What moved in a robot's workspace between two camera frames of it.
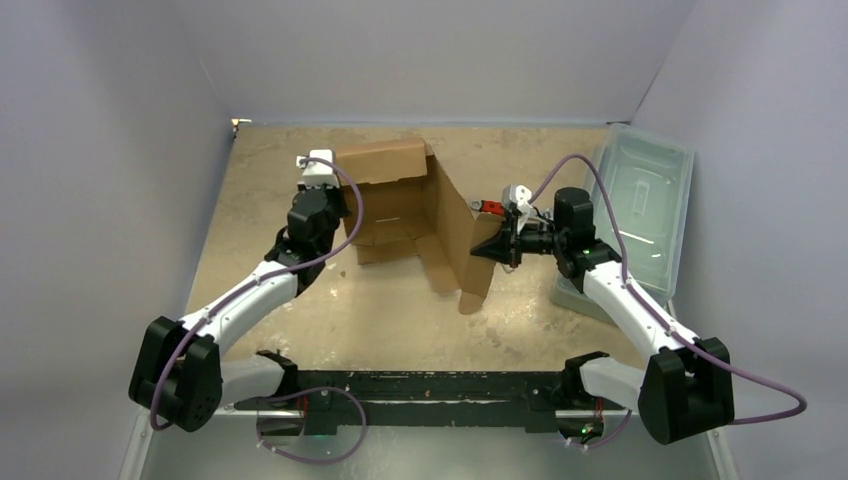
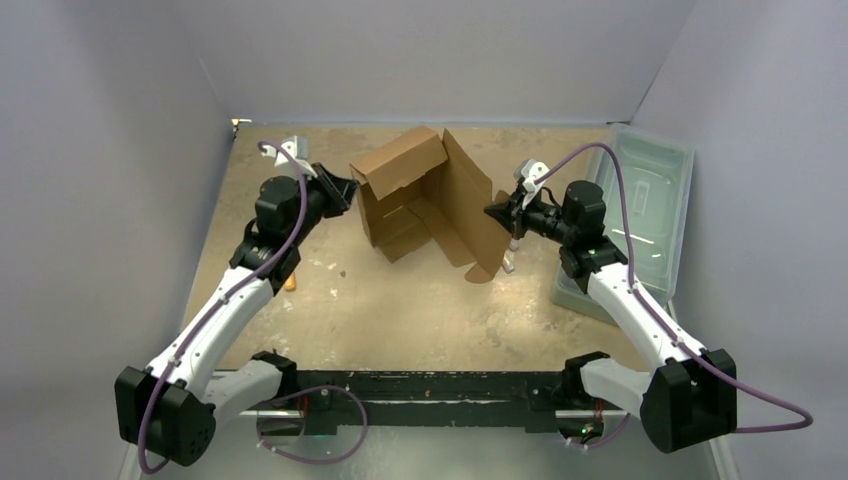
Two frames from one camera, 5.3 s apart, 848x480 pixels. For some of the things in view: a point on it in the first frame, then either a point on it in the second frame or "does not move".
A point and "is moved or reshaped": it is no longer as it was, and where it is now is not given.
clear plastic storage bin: (650, 181) does not move
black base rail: (325, 400) does not move
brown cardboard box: (400, 200) is moved or reshaped
